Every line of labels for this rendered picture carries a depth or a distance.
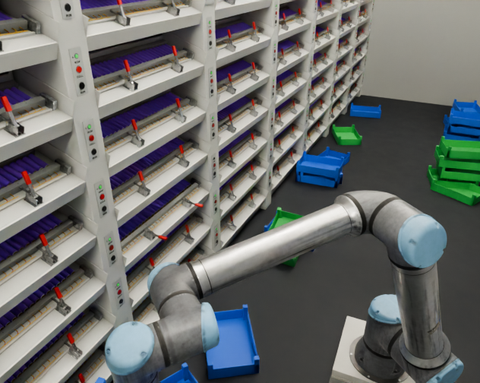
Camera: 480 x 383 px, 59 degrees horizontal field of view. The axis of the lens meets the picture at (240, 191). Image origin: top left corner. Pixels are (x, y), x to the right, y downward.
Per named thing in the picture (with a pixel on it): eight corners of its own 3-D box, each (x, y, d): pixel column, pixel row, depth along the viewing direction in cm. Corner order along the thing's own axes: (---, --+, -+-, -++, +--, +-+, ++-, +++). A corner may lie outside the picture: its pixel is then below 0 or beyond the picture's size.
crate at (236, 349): (259, 373, 168) (260, 359, 164) (208, 379, 165) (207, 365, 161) (247, 317, 194) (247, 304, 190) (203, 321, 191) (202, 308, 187)
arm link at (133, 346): (163, 352, 77) (108, 375, 73) (167, 381, 85) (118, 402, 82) (148, 310, 83) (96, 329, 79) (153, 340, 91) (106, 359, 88)
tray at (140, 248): (206, 199, 200) (213, 184, 194) (122, 275, 152) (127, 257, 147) (172, 177, 204) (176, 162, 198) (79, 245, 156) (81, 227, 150)
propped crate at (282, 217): (294, 267, 225) (293, 259, 219) (259, 257, 233) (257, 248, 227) (312, 223, 241) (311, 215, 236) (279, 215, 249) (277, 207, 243)
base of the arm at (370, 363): (409, 349, 166) (414, 330, 161) (402, 387, 151) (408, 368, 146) (360, 332, 173) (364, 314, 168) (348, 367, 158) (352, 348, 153)
